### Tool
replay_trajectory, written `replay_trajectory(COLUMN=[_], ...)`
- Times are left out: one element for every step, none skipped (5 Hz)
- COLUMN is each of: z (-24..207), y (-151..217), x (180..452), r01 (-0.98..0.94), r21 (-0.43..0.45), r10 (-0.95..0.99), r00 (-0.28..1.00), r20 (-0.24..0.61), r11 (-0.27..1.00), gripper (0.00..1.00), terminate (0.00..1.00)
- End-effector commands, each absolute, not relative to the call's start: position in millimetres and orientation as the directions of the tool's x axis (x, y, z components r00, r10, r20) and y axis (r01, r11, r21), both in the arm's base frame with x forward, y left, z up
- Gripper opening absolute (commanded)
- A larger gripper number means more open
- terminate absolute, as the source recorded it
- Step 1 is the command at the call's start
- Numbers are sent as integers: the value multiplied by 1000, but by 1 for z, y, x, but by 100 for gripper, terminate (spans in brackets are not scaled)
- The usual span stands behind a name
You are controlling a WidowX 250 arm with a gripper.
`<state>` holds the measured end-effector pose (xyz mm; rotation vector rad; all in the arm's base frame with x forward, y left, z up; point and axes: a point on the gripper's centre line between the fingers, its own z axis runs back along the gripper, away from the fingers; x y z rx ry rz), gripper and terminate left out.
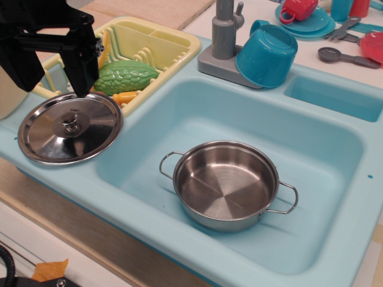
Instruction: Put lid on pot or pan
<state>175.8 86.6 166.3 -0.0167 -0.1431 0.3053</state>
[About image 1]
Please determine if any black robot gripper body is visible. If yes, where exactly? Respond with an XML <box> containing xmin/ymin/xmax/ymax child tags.
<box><xmin>1</xmin><ymin>1</ymin><xmax>104</xmax><ymax>57</ymax></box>

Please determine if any teal toy cup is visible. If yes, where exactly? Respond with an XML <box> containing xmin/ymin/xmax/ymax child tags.
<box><xmin>330</xmin><ymin>0</ymin><xmax>354</xmax><ymax>22</ymax></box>

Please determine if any teal upside-down toy pot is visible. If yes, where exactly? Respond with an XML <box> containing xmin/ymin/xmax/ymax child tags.
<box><xmin>235</xmin><ymin>20</ymin><xmax>298</xmax><ymax>88</ymax></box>

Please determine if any round steel pot lid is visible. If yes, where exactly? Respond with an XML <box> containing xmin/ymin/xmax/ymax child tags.
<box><xmin>17</xmin><ymin>93</ymin><xmax>123</xmax><ymax>166</ymax></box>

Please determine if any cream plastic jug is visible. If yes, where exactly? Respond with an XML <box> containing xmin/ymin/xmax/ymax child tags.
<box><xmin>0</xmin><ymin>68</ymin><xmax>28</xmax><ymax>120</ymax></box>

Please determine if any green toy bitter gourd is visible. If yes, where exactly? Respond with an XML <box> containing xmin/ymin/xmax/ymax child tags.
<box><xmin>94</xmin><ymin>60</ymin><xmax>159</xmax><ymax>96</ymax></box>

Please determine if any grey toy fork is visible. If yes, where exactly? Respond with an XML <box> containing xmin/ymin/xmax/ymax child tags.
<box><xmin>324</xmin><ymin>16</ymin><xmax>361</xmax><ymax>40</ymax></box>

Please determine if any black metal base plate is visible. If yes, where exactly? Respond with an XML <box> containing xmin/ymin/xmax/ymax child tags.
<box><xmin>13</xmin><ymin>277</ymin><xmax>80</xmax><ymax>287</ymax></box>

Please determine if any teal toy plate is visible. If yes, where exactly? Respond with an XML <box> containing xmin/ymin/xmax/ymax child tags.
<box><xmin>275</xmin><ymin>5</ymin><xmax>336</xmax><ymax>38</ymax></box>

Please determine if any grey toy spoon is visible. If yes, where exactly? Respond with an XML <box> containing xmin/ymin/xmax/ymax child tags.
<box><xmin>318</xmin><ymin>47</ymin><xmax>381</xmax><ymax>69</ymax></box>

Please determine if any red toy cup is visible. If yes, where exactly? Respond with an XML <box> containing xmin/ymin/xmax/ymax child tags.
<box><xmin>279</xmin><ymin>0</ymin><xmax>318</xmax><ymax>25</ymax></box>

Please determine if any black braided cable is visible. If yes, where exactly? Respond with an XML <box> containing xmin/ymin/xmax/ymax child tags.
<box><xmin>0</xmin><ymin>245</ymin><xmax>16</xmax><ymax>287</ymax></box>

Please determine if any red toy tumbler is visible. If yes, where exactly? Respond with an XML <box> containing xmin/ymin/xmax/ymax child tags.
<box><xmin>349</xmin><ymin>0</ymin><xmax>370</xmax><ymax>18</ymax></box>

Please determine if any grey toy faucet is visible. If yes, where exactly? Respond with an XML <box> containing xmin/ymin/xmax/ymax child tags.
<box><xmin>197</xmin><ymin>0</ymin><xmax>261</xmax><ymax>89</ymax></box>

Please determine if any steel pot with handles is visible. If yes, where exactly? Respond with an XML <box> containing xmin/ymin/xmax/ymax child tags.
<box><xmin>159</xmin><ymin>141</ymin><xmax>299</xmax><ymax>233</ymax></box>

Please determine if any yellow dish drying rack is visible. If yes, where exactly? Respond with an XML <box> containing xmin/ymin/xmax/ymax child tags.
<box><xmin>31</xmin><ymin>16</ymin><xmax>202</xmax><ymax>118</ymax></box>

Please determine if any orange tape piece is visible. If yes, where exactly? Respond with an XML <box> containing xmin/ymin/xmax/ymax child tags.
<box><xmin>31</xmin><ymin>258</ymin><xmax>69</xmax><ymax>282</ymax></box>

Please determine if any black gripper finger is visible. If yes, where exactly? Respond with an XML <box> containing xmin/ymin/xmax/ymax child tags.
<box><xmin>61</xmin><ymin>49</ymin><xmax>99</xmax><ymax>96</ymax></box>
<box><xmin>1</xmin><ymin>49</ymin><xmax>45</xmax><ymax>92</ymax></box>

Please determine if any orange toy carrot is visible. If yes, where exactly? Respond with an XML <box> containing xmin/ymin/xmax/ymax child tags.
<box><xmin>112</xmin><ymin>91</ymin><xmax>138</xmax><ymax>106</ymax></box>

